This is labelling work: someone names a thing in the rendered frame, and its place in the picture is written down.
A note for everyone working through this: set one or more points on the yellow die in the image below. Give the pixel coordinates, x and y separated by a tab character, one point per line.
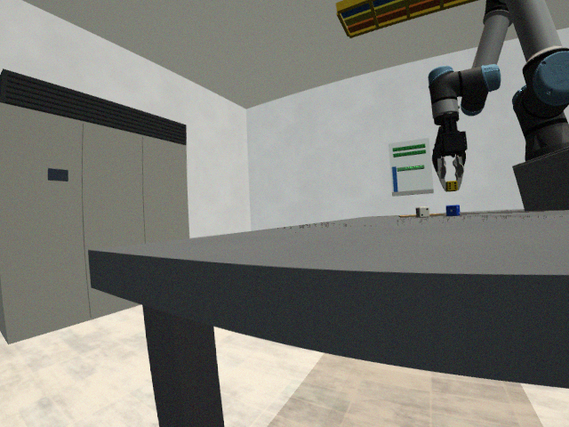
451	186

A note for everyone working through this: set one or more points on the white die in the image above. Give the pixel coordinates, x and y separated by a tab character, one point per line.
422	211

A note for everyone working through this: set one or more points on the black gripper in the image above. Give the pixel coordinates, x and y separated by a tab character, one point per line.
452	143

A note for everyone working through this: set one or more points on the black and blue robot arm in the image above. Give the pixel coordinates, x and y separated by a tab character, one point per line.
540	103

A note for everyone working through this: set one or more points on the blue die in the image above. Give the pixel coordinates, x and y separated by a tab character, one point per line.
452	210

